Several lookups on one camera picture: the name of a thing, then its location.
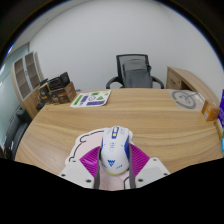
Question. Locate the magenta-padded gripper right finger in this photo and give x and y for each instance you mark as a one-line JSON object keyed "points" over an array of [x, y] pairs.
{"points": [[151, 170]]}

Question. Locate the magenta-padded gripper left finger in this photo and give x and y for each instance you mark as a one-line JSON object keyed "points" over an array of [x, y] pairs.
{"points": [[75, 171]]}

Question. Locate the white and blue computer mouse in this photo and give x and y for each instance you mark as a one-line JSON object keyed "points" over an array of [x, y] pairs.
{"points": [[114, 151]]}

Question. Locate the pink pig-shaped mouse pad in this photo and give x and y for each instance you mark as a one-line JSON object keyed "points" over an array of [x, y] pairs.
{"points": [[85, 143]]}

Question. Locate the black padded chair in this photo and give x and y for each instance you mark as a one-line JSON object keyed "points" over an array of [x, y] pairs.
{"points": [[15, 133]]}

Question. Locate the white sheet with green-purple prints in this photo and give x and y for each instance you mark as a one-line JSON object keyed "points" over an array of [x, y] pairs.
{"points": [[90, 99]]}

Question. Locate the dark brown cardboard box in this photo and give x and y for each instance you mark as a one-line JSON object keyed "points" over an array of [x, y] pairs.
{"points": [[63, 95]]}

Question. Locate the orange-brown wooden box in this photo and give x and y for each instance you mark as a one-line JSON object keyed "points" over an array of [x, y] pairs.
{"points": [[210, 110]]}

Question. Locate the black box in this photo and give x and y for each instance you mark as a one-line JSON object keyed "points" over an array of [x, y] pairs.
{"points": [[59, 81]]}

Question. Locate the purple stand-up pouch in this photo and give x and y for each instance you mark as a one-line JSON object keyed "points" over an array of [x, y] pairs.
{"points": [[222, 110]]}

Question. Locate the black mesh office chair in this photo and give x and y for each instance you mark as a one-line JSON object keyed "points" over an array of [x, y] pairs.
{"points": [[135, 73]]}

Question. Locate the wooden side desk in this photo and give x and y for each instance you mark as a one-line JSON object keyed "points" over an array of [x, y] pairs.
{"points": [[186, 78]]}

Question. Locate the wooden shelf unit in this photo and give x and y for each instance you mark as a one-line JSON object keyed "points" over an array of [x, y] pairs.
{"points": [[25, 78]]}

